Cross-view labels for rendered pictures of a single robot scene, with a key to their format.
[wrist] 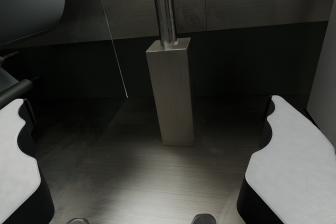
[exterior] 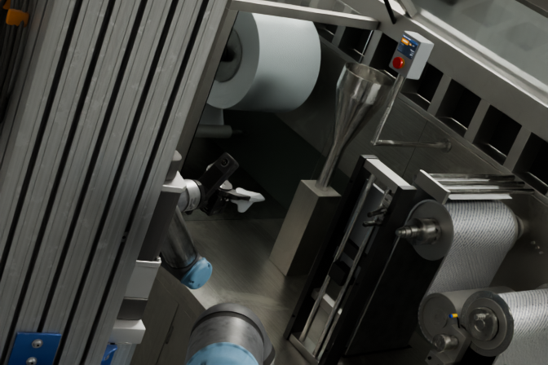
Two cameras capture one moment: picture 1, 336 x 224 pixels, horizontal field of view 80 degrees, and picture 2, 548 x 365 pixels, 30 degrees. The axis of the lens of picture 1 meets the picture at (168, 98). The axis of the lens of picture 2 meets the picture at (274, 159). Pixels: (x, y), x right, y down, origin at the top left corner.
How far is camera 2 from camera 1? 248 cm
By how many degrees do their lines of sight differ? 28
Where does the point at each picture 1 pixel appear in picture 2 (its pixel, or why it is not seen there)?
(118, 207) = (207, 250)
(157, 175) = (243, 261)
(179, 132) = (283, 254)
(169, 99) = (293, 222)
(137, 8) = (354, 147)
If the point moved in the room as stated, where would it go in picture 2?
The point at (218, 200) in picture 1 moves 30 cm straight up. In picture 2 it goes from (257, 292) to (295, 198)
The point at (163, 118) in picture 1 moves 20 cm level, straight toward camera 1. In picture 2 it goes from (281, 235) to (241, 249)
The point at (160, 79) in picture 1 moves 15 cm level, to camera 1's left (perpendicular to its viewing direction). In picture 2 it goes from (297, 204) to (258, 177)
